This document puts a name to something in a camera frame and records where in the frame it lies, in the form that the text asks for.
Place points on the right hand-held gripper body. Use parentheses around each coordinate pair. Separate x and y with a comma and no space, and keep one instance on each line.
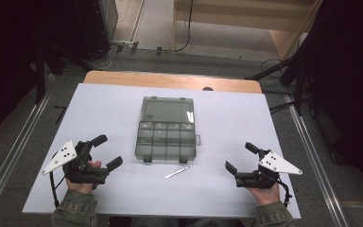
(264,176)

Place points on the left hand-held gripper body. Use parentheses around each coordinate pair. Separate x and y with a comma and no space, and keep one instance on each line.
(82,168)

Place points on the person's right hand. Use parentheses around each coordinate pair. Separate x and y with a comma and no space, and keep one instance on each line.
(266,195)

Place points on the person's left hand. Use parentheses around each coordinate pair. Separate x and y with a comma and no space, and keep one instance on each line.
(82,188)

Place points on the white table cover sheet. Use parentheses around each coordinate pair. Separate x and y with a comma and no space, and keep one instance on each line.
(233,126)

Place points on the small white stick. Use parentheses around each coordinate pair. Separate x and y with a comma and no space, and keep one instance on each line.
(176,172)

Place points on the clear plastic compartment box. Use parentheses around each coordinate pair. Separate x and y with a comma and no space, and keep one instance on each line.
(167,138)

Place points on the black tripod stand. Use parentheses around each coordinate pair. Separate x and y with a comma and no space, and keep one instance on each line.
(297,91)

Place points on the black metal stand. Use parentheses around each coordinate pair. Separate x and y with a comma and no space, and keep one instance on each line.
(39,78)

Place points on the dark cabinet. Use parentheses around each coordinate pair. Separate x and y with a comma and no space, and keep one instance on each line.
(97,28)

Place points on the light wooden shelf unit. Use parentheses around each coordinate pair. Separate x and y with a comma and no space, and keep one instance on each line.
(249,14)

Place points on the metal floor rail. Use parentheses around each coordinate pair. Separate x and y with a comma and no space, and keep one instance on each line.
(12,154)
(315,157)

